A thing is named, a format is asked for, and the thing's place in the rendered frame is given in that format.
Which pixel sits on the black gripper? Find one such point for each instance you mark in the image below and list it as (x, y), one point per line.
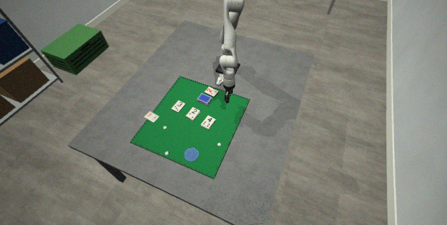
(229, 90)

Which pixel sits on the blue round disc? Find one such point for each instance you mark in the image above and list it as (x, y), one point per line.
(191, 154)

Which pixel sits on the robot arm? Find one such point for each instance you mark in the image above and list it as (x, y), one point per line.
(228, 60)

